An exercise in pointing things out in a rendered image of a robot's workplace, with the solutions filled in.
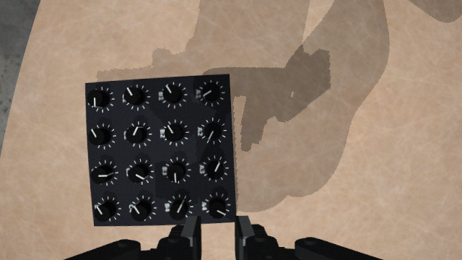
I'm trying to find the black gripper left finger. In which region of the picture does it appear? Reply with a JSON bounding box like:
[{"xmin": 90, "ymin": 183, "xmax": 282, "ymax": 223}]
[{"xmin": 64, "ymin": 216, "xmax": 201, "ymax": 260}]

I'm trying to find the black knob box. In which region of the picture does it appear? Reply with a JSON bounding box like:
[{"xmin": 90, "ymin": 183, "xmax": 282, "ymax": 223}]
[{"xmin": 85, "ymin": 74, "xmax": 237, "ymax": 226}]

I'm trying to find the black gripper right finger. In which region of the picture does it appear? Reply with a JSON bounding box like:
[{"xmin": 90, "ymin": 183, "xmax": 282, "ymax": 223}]
[{"xmin": 235, "ymin": 215, "xmax": 383, "ymax": 260}]

